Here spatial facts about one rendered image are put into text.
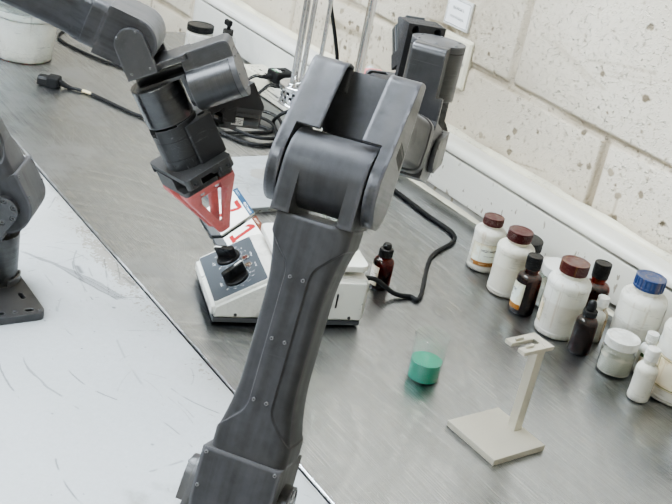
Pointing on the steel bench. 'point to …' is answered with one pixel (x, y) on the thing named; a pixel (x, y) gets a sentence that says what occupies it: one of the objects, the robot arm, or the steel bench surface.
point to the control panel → (231, 265)
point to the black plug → (276, 74)
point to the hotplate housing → (347, 295)
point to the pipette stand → (472, 434)
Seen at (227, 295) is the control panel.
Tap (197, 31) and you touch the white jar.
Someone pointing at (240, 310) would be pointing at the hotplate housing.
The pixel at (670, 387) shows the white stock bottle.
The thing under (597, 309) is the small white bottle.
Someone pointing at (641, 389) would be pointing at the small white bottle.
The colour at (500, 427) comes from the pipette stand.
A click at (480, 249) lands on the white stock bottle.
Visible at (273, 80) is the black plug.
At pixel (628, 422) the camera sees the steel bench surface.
